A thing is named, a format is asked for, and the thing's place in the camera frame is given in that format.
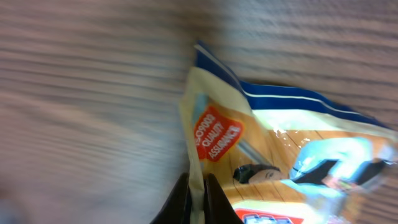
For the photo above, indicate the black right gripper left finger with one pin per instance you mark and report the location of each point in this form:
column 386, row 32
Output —
column 177, row 207

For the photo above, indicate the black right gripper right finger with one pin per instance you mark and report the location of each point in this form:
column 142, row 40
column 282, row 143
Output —
column 217, row 208

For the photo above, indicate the yellow wet wipes pack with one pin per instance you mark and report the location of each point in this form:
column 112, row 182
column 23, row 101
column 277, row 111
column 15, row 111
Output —
column 281, row 154

